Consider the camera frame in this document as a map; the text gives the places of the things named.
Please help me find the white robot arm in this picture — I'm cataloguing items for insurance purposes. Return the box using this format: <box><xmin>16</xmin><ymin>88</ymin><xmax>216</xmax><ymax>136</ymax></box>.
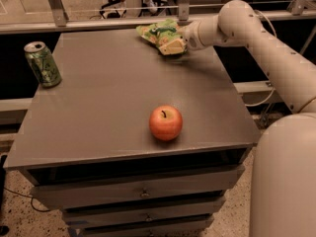
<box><xmin>178</xmin><ymin>0</ymin><xmax>316</xmax><ymax>237</ymax></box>

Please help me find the grey drawer cabinet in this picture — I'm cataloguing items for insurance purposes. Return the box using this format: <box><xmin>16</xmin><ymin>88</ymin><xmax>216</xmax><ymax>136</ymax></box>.
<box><xmin>3</xmin><ymin>28</ymin><xmax>263</xmax><ymax>237</ymax></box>

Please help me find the top grey drawer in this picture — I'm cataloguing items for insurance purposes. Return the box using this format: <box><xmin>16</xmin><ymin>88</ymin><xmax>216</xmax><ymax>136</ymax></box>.
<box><xmin>32</xmin><ymin>165</ymin><xmax>245</xmax><ymax>209</ymax></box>

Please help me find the green soda can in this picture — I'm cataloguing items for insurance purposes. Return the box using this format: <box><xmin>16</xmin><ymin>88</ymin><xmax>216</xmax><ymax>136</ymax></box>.
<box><xmin>24</xmin><ymin>41</ymin><xmax>62</xmax><ymax>88</ymax></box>

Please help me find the metal railing frame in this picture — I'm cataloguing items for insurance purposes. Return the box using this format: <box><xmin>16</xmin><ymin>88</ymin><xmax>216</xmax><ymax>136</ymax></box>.
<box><xmin>0</xmin><ymin>0</ymin><xmax>316</xmax><ymax>36</ymax></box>

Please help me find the white cable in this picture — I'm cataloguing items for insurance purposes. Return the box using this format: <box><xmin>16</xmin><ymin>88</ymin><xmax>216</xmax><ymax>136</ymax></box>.
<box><xmin>245</xmin><ymin>9</ymin><xmax>279</xmax><ymax>108</ymax></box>

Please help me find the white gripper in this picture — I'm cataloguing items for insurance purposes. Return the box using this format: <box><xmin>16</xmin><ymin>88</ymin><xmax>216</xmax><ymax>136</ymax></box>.
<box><xmin>159</xmin><ymin>21</ymin><xmax>209</xmax><ymax>55</ymax></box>

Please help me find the middle grey drawer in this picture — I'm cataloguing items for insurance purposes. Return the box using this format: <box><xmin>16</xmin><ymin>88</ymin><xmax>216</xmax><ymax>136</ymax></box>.
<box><xmin>63</xmin><ymin>194</ymin><xmax>225</xmax><ymax>228</ymax></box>

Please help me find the grey drawer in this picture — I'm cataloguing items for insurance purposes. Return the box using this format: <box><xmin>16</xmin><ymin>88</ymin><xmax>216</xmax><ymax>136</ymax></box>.
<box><xmin>68</xmin><ymin>214</ymin><xmax>213</xmax><ymax>237</ymax></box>
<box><xmin>63</xmin><ymin>194</ymin><xmax>225</xmax><ymax>228</ymax></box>
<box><xmin>32</xmin><ymin>165</ymin><xmax>245</xmax><ymax>209</ymax></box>

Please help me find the bottom grey drawer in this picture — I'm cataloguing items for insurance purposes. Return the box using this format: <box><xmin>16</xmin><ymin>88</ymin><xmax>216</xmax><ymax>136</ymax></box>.
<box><xmin>68</xmin><ymin>214</ymin><xmax>213</xmax><ymax>237</ymax></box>

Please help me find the red apple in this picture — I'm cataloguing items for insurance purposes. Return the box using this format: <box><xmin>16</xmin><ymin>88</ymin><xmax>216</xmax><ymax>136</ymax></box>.
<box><xmin>149</xmin><ymin>106</ymin><xmax>183</xmax><ymax>141</ymax></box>

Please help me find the black floor cable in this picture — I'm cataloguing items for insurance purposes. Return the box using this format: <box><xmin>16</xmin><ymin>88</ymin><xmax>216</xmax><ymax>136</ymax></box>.
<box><xmin>3</xmin><ymin>187</ymin><xmax>52</xmax><ymax>213</ymax></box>

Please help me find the green rice chip bag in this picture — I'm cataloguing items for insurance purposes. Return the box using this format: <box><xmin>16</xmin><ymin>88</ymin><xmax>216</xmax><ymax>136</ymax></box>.
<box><xmin>136</xmin><ymin>19</ymin><xmax>184</xmax><ymax>51</ymax></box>

